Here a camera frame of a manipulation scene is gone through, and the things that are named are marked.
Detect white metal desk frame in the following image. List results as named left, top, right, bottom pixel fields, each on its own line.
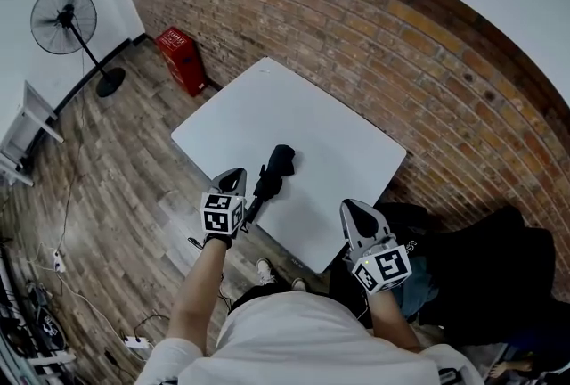
left=0, top=79, right=65, bottom=188

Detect person's right forearm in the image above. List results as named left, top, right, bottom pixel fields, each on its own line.
left=367, top=287, right=423, bottom=354

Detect person's left forearm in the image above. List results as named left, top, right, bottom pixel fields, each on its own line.
left=167, top=238, right=229, bottom=358

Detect red box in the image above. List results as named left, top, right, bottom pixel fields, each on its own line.
left=154, top=26, right=208, bottom=98

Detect person's white shirt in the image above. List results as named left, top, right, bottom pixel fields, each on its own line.
left=145, top=290, right=485, bottom=385

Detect black standing fan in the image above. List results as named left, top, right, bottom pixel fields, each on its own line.
left=29, top=0, right=127, bottom=99

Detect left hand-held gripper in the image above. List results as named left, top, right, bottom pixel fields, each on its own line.
left=199, top=168, right=248, bottom=237

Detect person's black trousers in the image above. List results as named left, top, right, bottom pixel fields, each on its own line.
left=229, top=280, right=330, bottom=314

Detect white table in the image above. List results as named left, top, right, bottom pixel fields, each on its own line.
left=170, top=56, right=408, bottom=274

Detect long white power strip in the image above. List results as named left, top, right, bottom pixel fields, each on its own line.
left=123, top=334, right=153, bottom=351

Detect cluttered equipment shelf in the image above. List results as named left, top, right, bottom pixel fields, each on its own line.
left=0, top=235, right=77, bottom=385

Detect person's white left shoe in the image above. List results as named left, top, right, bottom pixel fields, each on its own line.
left=256, top=257, right=279, bottom=287

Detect black jacket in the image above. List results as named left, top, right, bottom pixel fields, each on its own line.
left=400, top=204, right=558, bottom=348

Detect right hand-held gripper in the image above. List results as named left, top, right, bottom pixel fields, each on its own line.
left=339, top=198, right=413, bottom=297

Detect blue jeans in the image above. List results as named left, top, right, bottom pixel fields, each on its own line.
left=391, top=256, right=441, bottom=321

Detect black power adapter cable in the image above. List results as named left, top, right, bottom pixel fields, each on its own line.
left=103, top=312, right=171, bottom=371

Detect black wrist strap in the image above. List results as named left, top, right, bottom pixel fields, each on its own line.
left=202, top=233, right=234, bottom=250

